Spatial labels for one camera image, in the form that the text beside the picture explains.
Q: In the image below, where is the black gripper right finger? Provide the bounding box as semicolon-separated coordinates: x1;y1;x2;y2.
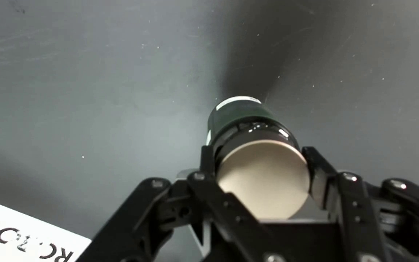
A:
301;146;419;262

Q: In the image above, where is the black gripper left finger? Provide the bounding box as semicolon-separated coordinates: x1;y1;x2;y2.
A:
77;144;221;262

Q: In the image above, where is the black cylindrical cup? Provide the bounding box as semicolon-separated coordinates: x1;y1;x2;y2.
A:
203;95;312;223

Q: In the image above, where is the white sheet with black lettering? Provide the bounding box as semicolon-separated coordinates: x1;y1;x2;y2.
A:
0;195;93;262

